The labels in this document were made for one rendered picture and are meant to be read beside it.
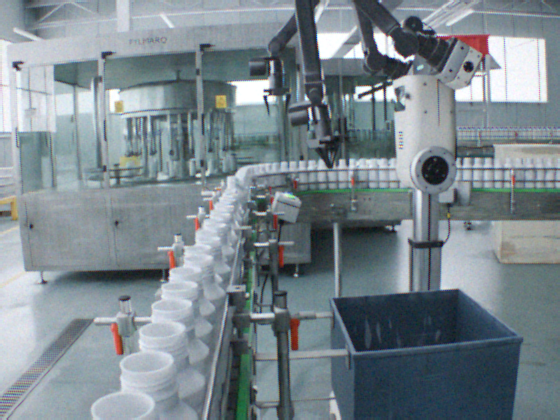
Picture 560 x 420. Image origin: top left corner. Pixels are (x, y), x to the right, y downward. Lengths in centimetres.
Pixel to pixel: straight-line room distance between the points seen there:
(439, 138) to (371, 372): 100
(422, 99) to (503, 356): 96
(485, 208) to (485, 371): 204
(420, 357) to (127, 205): 410
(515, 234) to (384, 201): 263
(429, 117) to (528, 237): 379
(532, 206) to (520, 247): 241
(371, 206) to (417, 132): 130
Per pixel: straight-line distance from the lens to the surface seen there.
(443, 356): 91
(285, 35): 194
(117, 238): 486
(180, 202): 468
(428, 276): 181
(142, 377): 33
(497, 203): 294
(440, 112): 169
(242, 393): 65
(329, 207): 293
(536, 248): 541
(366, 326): 118
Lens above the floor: 131
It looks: 8 degrees down
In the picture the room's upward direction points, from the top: 2 degrees counter-clockwise
